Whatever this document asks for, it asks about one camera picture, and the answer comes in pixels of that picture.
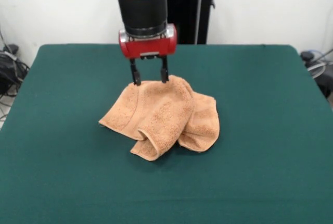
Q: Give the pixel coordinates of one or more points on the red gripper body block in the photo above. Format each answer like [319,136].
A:
[148,47]

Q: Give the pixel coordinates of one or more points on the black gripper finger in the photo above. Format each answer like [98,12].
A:
[164,73]
[135,74]

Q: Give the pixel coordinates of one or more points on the tan terry towel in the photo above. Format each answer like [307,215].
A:
[161,114]

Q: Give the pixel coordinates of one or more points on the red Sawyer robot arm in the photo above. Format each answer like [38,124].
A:
[143,5]

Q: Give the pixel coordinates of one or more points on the dark green table cloth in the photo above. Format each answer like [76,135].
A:
[65,156]

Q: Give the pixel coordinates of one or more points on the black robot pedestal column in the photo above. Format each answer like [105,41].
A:
[187,7]

